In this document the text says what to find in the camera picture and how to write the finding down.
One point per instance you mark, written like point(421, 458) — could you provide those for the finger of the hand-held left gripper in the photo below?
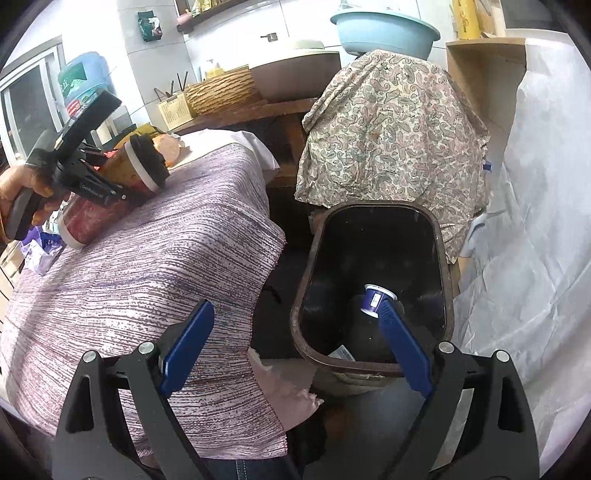
point(92, 184)
point(90, 152)

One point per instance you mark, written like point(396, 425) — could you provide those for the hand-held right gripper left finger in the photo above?
point(184, 348)

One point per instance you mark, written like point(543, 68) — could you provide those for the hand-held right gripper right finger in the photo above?
point(406, 350)

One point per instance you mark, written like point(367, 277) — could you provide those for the red cylindrical can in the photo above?
point(97, 219)

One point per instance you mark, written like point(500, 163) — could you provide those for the brown drink cup black lid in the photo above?
point(143, 161)

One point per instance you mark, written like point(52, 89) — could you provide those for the small blue white cup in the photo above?
point(373, 300)

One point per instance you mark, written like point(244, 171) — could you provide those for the dark brown trash bin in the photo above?
point(323, 258)

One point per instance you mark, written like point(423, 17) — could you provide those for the person's left hand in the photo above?
point(11, 184)

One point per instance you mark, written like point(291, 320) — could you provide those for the window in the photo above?
point(27, 101)

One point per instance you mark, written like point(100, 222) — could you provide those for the white paper scrap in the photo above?
point(342, 354)

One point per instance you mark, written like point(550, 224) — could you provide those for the blue water jug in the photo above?
point(87, 78)

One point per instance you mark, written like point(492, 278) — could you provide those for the blue white packet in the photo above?
point(44, 251)

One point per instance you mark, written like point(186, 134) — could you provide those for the purple striped tablecloth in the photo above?
point(161, 258)

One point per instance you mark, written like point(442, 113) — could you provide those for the cream perforated utensil holder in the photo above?
point(174, 113)

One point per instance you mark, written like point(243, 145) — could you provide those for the bundle of dark utensils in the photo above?
point(178, 83)

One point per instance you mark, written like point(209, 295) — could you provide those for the person's jeans leg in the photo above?
point(249, 468)

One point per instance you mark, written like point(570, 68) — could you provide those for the woven wicker basin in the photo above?
point(224, 94)

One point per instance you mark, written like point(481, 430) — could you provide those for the yellow soap pump bottle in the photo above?
point(214, 70)

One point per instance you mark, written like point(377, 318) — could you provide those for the white plastic sheet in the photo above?
point(545, 230)

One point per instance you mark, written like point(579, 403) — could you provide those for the dark wooden counter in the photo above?
point(277, 120)

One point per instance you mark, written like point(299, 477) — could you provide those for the paisley print cloth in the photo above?
point(392, 138)

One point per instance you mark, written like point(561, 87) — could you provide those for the brown container cream lid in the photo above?
point(295, 74)

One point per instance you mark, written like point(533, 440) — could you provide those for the light wooden cabinet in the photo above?
point(480, 78)

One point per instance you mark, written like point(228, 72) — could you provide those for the light blue plastic basin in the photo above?
point(383, 32)

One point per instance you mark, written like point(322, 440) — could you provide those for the tall yellow package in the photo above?
point(467, 21)

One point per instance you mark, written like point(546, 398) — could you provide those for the cardboard box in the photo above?
point(490, 16)

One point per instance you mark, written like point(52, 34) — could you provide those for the dark wooden wall shelf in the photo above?
point(207, 16)

